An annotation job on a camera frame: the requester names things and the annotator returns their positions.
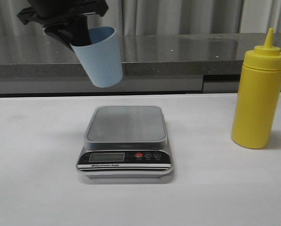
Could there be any light blue plastic cup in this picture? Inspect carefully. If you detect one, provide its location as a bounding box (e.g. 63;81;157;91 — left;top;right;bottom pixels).
71;26;123;88

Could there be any silver digital kitchen scale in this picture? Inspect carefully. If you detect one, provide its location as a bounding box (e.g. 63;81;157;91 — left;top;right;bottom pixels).
76;105;174;178

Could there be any grey curtain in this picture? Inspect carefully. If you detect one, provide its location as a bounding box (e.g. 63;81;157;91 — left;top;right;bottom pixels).
0;0;281;37

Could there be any yellow squeeze bottle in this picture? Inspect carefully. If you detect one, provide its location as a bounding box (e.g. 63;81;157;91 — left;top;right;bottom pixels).
231;28;281;149

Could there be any grey stone counter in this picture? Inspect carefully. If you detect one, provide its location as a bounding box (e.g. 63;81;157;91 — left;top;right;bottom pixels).
0;32;281;95

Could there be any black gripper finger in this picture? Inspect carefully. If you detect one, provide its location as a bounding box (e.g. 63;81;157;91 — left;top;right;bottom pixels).
68;16;92;45
44;24;72;49

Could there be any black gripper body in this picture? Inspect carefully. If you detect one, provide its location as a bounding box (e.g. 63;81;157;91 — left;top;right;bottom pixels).
17;0;108;25

